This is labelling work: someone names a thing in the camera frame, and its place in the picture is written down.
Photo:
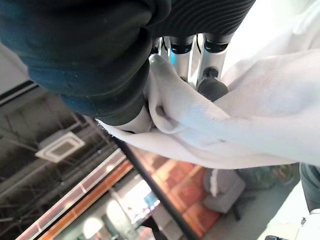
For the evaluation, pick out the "white cloth garment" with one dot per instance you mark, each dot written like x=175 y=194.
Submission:
x=250 y=105

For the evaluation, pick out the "grey office chair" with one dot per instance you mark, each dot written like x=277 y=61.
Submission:
x=222 y=190

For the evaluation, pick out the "orange and white beam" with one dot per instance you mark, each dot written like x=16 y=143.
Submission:
x=82 y=197

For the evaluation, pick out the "black vertical pole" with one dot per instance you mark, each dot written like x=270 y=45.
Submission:
x=160 y=190

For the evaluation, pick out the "ceiling air conditioner unit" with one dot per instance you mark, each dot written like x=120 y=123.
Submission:
x=60 y=147

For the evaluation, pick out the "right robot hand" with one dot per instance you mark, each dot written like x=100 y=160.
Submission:
x=90 y=50

